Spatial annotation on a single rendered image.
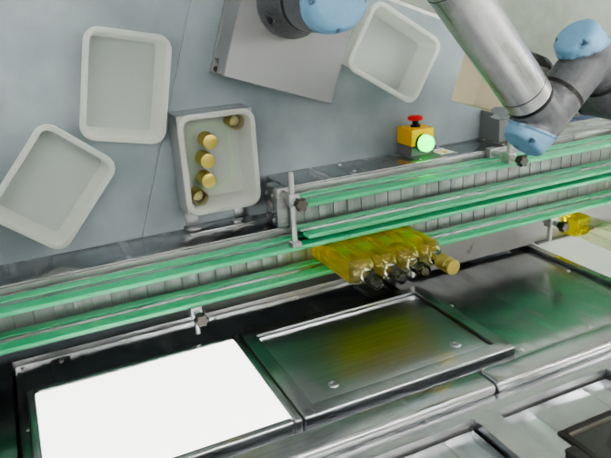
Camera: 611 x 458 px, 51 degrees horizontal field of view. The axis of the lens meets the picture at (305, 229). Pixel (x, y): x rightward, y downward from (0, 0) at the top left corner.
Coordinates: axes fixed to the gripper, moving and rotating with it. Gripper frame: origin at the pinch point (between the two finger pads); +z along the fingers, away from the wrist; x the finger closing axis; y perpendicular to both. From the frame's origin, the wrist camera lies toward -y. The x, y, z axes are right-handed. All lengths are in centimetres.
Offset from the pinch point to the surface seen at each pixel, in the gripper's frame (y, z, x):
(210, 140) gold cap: 51, 28, 27
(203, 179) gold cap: 50, 28, 36
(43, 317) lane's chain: 79, 22, 68
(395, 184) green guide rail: 9.0, 15.0, 27.0
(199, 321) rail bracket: 51, 9, 62
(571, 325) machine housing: -25, -16, 47
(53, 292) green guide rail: 79, 18, 62
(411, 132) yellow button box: -0.4, 28.0, 14.9
